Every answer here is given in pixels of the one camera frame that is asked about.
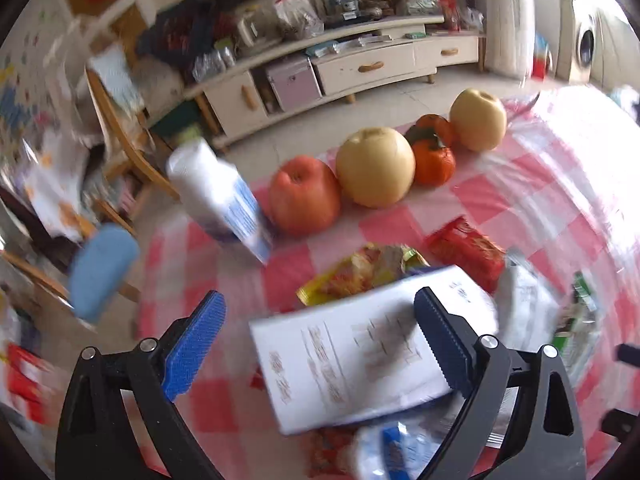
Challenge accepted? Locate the green blue white wrapper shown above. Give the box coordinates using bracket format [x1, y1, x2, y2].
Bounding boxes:
[551, 271, 602, 387]

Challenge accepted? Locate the white printed foil wrapper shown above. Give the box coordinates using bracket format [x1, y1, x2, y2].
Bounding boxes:
[494, 247, 560, 352]

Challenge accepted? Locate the red snack packet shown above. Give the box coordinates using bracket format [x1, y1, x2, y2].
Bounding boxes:
[425, 216, 506, 295]

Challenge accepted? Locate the yellow snack bag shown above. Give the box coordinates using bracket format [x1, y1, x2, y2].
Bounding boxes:
[296, 244, 428, 307]

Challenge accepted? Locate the white blue plastic wrapper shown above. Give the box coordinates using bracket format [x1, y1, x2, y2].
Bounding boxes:
[349, 393, 464, 480]

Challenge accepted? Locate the red silver snack bag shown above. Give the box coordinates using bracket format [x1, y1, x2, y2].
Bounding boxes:
[307, 427, 357, 478]

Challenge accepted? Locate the blue cushioned stool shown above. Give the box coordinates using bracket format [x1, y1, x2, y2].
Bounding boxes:
[67, 223, 140, 324]

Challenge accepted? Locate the red white checkered tablecloth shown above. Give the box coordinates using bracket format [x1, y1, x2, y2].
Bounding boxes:
[139, 86, 639, 479]

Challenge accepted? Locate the orange print white cloth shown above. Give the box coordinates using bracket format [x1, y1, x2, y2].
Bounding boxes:
[24, 128, 89, 242]

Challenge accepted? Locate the white blue milk bottle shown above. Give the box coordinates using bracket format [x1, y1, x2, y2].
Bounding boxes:
[166, 139, 273, 264]

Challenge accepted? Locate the wooden chair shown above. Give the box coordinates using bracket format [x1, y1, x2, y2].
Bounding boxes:
[86, 68, 180, 236]

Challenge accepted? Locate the orange persimmon front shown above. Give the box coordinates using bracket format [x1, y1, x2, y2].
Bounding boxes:
[412, 138, 457, 188]

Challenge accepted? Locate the orange persimmon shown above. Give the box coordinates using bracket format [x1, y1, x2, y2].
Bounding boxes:
[412, 138, 457, 188]
[405, 114, 456, 148]

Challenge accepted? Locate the yellow pear left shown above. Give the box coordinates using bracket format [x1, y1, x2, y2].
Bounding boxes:
[335, 127, 416, 208]

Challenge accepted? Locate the yellow pear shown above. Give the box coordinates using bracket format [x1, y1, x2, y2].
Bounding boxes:
[335, 127, 416, 208]
[449, 88, 506, 152]

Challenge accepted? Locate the red apple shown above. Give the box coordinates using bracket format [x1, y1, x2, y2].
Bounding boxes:
[269, 155, 342, 237]

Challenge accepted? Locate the yellow pear right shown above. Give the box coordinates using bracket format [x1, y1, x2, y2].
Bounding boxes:
[449, 88, 506, 152]

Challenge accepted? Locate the orange persimmon back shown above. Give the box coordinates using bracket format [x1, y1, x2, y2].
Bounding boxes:
[405, 114, 456, 148]

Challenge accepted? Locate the white washing machine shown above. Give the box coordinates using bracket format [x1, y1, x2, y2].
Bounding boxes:
[556, 0, 597, 84]

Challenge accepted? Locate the pink storage box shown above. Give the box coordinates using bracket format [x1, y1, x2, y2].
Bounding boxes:
[266, 55, 322, 112]

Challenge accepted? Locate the cream tv cabinet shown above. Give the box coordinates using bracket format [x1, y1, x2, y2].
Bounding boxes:
[183, 15, 486, 150]

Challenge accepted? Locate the white electric kettle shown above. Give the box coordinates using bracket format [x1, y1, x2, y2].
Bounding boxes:
[235, 8, 272, 52]

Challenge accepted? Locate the clear plastic bag left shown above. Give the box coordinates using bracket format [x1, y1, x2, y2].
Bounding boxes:
[271, 0, 324, 40]

